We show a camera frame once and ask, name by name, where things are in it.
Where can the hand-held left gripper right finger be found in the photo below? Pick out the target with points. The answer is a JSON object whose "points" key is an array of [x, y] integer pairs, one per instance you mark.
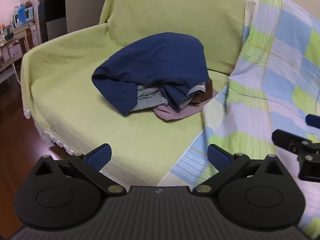
{"points": [[218, 157]]}

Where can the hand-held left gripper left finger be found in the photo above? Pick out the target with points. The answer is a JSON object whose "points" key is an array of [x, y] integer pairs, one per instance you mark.
{"points": [[100, 156]]}

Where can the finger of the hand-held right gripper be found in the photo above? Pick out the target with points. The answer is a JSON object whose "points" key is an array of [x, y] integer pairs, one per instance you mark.
{"points": [[287, 141], [313, 120]]}

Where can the navy blue garment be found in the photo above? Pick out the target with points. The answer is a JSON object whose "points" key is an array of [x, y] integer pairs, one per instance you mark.
{"points": [[155, 57]]}

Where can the mauve garment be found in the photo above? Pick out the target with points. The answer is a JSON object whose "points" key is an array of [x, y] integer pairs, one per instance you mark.
{"points": [[175, 113]]}

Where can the brown garment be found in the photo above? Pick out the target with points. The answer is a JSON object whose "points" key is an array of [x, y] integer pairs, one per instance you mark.
{"points": [[207, 92]]}

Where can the checkered blue green blanket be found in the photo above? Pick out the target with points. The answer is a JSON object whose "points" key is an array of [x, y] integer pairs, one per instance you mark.
{"points": [[275, 67]]}

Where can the pale grey garment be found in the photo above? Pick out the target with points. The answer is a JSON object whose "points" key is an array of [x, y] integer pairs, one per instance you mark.
{"points": [[197, 89]]}

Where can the sofa with green cover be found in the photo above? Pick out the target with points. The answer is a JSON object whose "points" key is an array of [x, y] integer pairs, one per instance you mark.
{"points": [[75, 80]]}

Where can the kitchen counter cabinet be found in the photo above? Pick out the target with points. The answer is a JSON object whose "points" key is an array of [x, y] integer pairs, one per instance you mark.
{"points": [[15, 45]]}

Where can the black refrigerator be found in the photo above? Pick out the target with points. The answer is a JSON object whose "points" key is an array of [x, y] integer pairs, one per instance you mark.
{"points": [[52, 12]]}

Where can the light blue microwave oven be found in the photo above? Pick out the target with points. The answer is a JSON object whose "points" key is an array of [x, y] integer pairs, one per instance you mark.
{"points": [[25, 15]]}

